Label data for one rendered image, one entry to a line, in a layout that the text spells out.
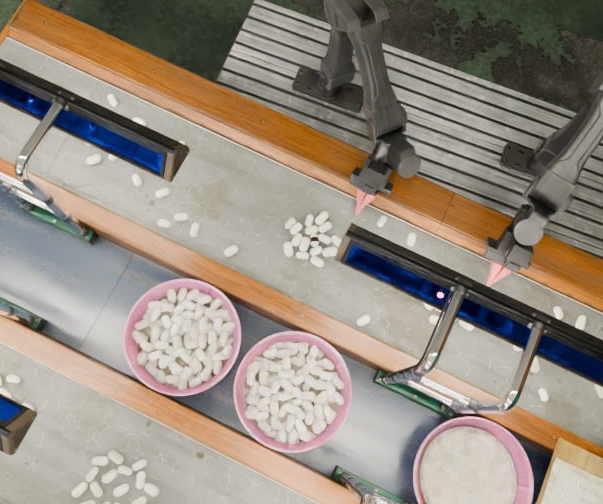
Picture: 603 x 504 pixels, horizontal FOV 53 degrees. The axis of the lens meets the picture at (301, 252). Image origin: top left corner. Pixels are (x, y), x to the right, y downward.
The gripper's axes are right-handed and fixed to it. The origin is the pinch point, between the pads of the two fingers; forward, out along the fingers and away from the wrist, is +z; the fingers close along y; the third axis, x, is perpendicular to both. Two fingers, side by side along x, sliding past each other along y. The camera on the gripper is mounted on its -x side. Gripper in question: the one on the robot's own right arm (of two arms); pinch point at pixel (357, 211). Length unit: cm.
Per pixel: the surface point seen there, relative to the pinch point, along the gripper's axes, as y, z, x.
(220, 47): -80, -1, 101
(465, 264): 29.3, 1.0, 1.4
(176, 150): -35, -10, -38
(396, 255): 10.3, -9.8, -38.3
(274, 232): -16.1, 11.4, -7.4
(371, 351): 16.9, 22.1, -19.9
